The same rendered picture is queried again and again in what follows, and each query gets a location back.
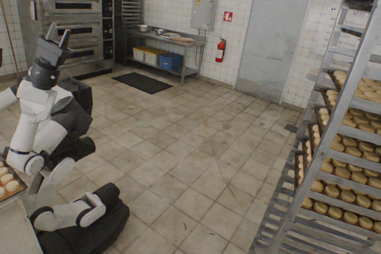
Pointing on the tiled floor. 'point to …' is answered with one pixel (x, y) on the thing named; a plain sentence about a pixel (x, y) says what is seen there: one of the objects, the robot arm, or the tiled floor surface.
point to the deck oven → (69, 16)
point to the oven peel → (4, 13)
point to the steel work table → (169, 43)
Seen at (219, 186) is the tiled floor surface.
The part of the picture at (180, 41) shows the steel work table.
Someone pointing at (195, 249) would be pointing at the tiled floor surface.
